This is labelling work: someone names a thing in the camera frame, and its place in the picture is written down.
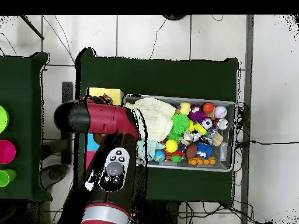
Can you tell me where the wooden three-hole box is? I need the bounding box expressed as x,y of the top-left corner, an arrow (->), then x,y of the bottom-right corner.
84,87 -> 124,172

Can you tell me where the silver mesh bin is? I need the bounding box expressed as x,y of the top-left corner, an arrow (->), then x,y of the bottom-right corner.
123,93 -> 238,173

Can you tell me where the cream muslin cloth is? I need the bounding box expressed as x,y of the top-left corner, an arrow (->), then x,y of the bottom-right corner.
124,97 -> 176,142

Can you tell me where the light blue fluffy cloth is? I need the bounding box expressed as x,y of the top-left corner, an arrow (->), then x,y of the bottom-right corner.
137,138 -> 165,162

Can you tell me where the yellow smooth ball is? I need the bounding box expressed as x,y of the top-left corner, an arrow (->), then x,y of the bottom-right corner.
164,139 -> 179,153

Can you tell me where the green spiky rubber ball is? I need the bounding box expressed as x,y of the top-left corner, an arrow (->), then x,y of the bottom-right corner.
171,113 -> 190,136

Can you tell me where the yellow plush duck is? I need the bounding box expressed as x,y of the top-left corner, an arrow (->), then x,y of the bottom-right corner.
179,101 -> 192,116

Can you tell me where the dark green table cloth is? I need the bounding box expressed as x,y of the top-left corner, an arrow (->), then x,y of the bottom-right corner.
0,51 -> 53,202
74,47 -> 239,207

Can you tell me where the purple spiky monster toy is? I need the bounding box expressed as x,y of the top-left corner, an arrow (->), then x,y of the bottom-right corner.
187,104 -> 208,123

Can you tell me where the brown toy football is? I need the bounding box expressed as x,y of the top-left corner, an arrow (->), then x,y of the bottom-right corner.
185,142 -> 199,160

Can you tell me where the blue spiky rubber ball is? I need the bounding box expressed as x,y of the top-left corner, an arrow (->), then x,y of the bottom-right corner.
195,141 -> 214,159

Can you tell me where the orange smooth ball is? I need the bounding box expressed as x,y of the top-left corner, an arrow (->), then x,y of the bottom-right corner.
202,102 -> 215,115

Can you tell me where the white baseball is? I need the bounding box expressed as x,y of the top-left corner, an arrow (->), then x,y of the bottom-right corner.
214,106 -> 228,119

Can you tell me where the black upright panel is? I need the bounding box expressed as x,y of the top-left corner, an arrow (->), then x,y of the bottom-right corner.
61,81 -> 74,165

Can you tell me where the grey stand base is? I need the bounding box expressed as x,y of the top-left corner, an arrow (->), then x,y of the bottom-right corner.
40,163 -> 69,190

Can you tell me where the black round fixture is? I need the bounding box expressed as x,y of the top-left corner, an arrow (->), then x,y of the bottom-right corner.
162,15 -> 187,21

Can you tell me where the pink plastic cup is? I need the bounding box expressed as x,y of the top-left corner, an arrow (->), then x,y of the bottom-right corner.
0,139 -> 17,165

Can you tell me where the lime green plastic cup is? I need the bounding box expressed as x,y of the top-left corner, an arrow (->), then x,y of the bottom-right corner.
0,169 -> 18,188
0,105 -> 10,134

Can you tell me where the black diagonal rod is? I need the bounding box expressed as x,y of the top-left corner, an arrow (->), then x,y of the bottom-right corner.
19,15 -> 45,40

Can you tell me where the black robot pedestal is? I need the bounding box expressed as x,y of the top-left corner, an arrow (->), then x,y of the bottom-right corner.
137,199 -> 181,224

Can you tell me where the black power cable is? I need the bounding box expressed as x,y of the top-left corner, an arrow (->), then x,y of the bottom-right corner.
234,139 -> 299,147

